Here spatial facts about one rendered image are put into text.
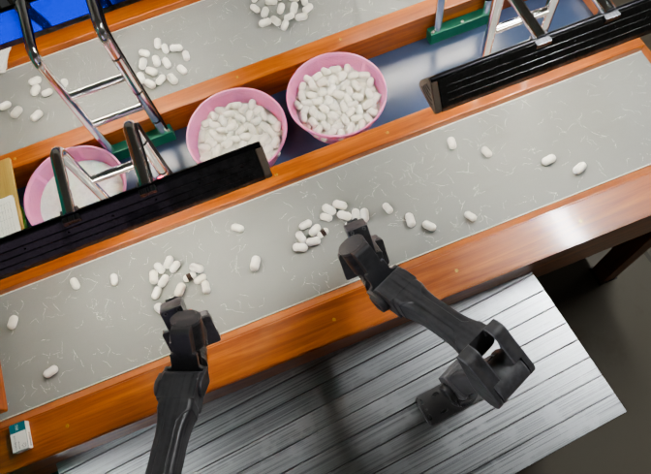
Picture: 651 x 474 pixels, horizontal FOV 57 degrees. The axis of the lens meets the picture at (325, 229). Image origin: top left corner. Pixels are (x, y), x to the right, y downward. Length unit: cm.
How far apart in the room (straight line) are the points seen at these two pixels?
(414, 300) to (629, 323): 132
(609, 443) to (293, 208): 129
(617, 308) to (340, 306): 120
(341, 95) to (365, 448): 89
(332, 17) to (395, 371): 100
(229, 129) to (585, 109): 92
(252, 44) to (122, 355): 91
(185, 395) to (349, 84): 95
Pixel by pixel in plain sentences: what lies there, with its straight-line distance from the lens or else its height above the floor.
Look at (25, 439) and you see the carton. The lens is 152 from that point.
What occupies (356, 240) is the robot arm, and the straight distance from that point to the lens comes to 117.
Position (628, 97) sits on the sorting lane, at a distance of 176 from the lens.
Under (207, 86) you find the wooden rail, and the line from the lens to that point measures 171.
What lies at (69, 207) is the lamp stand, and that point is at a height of 112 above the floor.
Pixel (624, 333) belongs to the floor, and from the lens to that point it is 230.
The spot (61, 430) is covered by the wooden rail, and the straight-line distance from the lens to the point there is 150.
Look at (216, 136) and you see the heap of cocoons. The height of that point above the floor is 74.
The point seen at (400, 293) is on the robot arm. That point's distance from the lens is 112.
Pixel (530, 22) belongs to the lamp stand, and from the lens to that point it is 133.
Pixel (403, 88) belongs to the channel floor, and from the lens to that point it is 175.
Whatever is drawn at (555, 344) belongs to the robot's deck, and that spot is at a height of 67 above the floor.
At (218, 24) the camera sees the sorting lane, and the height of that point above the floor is 74.
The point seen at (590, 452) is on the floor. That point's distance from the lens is 220.
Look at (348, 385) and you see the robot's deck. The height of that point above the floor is 67.
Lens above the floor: 210
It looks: 67 degrees down
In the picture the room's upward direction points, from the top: 13 degrees counter-clockwise
